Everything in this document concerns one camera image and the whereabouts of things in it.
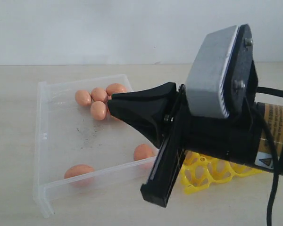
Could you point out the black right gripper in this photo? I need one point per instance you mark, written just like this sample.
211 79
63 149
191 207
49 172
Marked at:
225 139

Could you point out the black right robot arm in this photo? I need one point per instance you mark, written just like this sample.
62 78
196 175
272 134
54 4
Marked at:
269 131

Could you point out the yellow plastic egg tray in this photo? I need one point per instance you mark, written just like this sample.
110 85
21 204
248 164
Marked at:
199 172

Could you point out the clear plastic storage box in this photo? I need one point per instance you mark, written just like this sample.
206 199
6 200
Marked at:
66 135

